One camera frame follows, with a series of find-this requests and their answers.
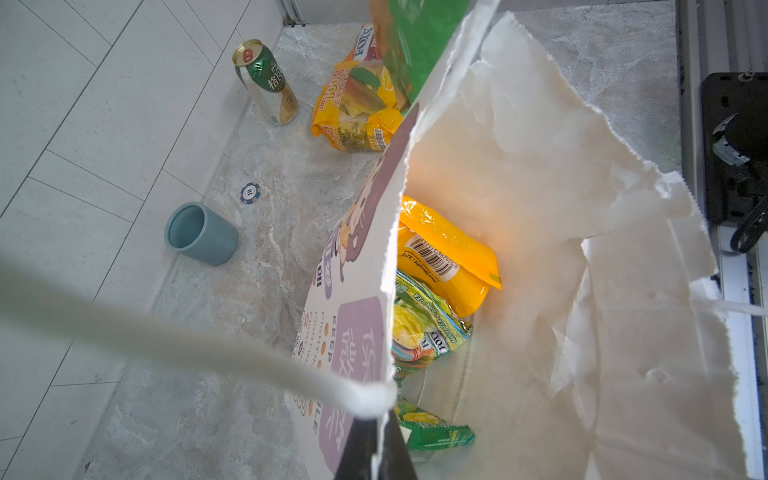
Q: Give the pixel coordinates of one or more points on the teal ceramic cup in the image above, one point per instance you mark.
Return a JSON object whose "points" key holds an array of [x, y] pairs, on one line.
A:
{"points": [[199, 233]]}

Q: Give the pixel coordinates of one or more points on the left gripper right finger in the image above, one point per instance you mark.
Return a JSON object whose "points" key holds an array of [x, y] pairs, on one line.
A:
{"points": [[393, 461]]}

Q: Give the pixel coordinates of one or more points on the yellow candy snack bag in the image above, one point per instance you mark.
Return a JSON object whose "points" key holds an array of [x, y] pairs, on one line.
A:
{"points": [[357, 109]]}

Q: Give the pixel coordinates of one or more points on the aluminium mounting rail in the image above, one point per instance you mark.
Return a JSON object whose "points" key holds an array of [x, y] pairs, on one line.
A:
{"points": [[721, 37]]}

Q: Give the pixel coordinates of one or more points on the pink candy snack bag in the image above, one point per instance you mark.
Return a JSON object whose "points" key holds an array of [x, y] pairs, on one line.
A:
{"points": [[365, 48]]}

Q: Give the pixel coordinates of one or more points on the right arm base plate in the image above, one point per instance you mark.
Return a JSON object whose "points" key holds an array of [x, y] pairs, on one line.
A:
{"points": [[734, 124]]}

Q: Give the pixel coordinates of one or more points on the green beverage can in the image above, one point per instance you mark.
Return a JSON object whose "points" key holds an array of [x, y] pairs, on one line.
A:
{"points": [[259, 72]]}

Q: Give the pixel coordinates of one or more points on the blue poker chip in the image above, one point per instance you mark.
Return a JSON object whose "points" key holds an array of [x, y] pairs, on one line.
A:
{"points": [[250, 193]]}

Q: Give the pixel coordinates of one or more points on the green snack bag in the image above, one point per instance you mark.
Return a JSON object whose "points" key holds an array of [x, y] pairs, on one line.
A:
{"points": [[425, 327], [411, 36]]}

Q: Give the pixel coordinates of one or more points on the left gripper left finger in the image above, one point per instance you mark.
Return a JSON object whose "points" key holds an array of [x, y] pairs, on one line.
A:
{"points": [[355, 463]]}

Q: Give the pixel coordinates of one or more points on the white printed paper bag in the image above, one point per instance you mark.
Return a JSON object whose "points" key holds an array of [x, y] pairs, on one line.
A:
{"points": [[604, 356]]}

